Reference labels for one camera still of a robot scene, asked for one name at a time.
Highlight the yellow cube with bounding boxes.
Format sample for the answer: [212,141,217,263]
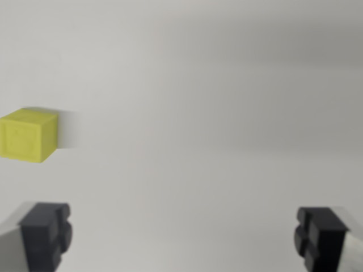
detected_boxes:
[0,108,60,164]

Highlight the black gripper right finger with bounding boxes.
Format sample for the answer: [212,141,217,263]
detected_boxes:
[293,206,363,272]

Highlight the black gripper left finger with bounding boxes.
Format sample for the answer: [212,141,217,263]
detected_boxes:
[0,201,73,272]

